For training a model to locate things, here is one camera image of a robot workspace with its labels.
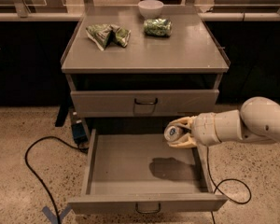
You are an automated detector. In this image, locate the silver blue redbull can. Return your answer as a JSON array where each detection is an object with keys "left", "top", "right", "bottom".
[{"left": 164, "top": 123, "right": 191, "bottom": 142}]

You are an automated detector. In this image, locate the blue tape cross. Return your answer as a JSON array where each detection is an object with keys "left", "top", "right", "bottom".
[{"left": 42, "top": 205, "right": 71, "bottom": 224}]

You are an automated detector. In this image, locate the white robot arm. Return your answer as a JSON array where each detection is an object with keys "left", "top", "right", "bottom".
[{"left": 164, "top": 97, "right": 280, "bottom": 148}]

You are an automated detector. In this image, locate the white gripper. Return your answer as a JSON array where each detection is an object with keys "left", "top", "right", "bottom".
[{"left": 167, "top": 112, "right": 223, "bottom": 148}]

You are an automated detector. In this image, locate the blue power box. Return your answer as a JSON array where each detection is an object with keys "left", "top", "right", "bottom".
[{"left": 71, "top": 120, "right": 88, "bottom": 145}]

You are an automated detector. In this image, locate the black floor cable right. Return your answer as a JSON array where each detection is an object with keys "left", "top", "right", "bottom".
[{"left": 204, "top": 147, "right": 252, "bottom": 224}]

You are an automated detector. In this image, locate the open middle drawer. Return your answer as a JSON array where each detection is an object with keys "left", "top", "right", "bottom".
[{"left": 68, "top": 130, "right": 227, "bottom": 215}]

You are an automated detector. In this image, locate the green chip bag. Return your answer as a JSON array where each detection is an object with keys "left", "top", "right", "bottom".
[{"left": 86, "top": 24, "right": 131, "bottom": 50}]

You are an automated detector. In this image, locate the white bowl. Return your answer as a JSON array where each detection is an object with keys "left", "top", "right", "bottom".
[{"left": 138, "top": 0, "right": 163, "bottom": 19}]

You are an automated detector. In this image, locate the closed top drawer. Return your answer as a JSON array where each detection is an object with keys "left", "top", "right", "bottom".
[{"left": 71, "top": 90, "right": 219, "bottom": 118}]

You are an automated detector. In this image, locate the grey drawer cabinet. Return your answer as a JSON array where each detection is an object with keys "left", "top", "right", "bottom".
[{"left": 62, "top": 6, "right": 229, "bottom": 132}]

